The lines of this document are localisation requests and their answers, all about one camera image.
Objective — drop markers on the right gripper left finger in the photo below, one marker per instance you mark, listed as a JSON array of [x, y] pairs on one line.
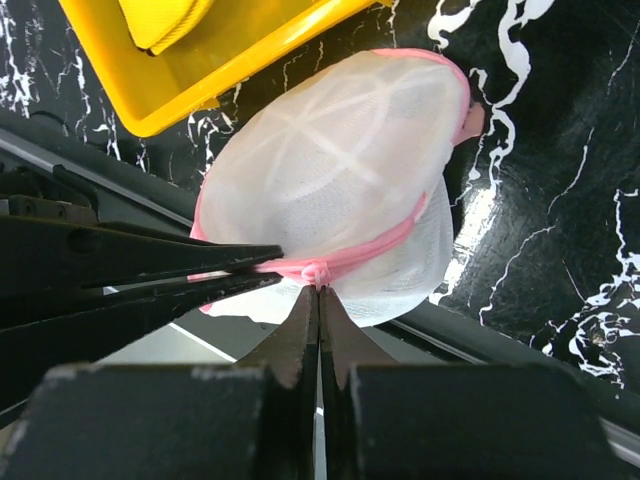
[[253, 419]]

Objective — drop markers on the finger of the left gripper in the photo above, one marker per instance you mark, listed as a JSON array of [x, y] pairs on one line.
[[42, 255], [38, 333]]

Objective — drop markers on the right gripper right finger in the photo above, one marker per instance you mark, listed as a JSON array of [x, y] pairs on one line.
[[386, 420]]

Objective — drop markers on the white pink mesh laundry bag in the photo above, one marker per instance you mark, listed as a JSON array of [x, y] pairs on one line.
[[345, 172]]

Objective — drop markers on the yellow plastic tray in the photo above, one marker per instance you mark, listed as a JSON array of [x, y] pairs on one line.
[[266, 46]]

